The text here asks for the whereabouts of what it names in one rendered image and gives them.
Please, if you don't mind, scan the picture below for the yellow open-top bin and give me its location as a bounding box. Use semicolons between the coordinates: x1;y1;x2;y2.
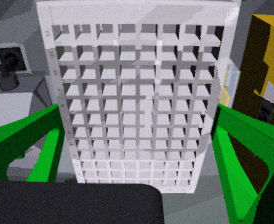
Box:
228;14;274;194

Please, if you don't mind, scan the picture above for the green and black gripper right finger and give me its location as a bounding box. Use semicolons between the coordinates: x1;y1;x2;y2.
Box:
210;103;274;224

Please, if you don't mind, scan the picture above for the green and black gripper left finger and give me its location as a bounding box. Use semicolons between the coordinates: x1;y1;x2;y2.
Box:
0;104;65;182

